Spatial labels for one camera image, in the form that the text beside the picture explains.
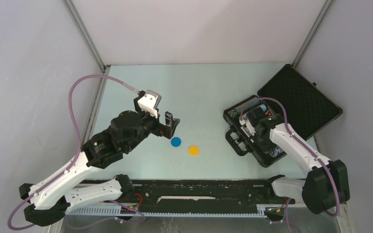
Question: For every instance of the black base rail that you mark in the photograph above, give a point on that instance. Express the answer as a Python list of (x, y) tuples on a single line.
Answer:
[(213, 197)]

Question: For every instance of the black poker case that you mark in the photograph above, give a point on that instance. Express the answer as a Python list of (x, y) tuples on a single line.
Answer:
[(308, 111)]

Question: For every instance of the yellow disc chip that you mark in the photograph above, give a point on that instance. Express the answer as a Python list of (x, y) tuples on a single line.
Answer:
[(193, 150)]

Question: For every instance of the green chip row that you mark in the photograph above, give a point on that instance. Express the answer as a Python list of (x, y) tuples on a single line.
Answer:
[(236, 111)]

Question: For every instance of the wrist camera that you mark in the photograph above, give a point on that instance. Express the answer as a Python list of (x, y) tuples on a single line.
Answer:
[(148, 102), (246, 126)]

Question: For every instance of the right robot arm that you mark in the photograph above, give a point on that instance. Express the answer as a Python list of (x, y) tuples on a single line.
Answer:
[(325, 185)]

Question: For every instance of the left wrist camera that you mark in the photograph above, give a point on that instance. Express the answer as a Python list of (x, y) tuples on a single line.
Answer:
[(148, 102)]

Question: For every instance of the blue disc chip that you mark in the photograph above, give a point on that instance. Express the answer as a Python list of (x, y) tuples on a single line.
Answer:
[(176, 141)]

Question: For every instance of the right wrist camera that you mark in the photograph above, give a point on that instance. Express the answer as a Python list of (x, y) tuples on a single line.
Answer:
[(246, 126)]

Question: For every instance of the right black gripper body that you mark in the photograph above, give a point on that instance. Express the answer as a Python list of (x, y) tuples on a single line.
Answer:
[(262, 141)]

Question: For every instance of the blue chip row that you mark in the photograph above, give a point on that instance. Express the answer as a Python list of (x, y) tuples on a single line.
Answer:
[(277, 151)]

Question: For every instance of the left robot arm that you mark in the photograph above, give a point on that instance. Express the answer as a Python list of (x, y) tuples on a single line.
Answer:
[(50, 200)]

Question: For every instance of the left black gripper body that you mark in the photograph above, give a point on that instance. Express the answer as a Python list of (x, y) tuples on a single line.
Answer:
[(153, 125)]

